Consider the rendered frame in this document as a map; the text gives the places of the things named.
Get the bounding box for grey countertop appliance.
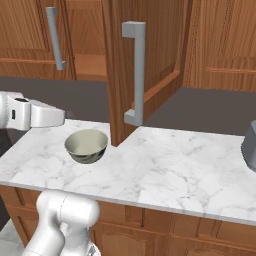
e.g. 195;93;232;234
240;119;256;173

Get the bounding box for closed wooden cabinet door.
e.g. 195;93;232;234
0;0;77;81

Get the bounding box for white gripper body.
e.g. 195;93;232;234
30;101;67;129

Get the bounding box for grey-green bowl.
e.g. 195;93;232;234
64;128;110;165

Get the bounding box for grey cabinet door handle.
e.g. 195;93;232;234
45;6;68;72
121;20;147;127

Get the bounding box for open wooden cabinet door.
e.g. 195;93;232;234
101;0;194;148

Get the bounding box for wooden base cabinets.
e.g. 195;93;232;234
0;184;256;256

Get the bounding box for wooden wall cabinet body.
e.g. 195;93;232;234
64;0;108;82

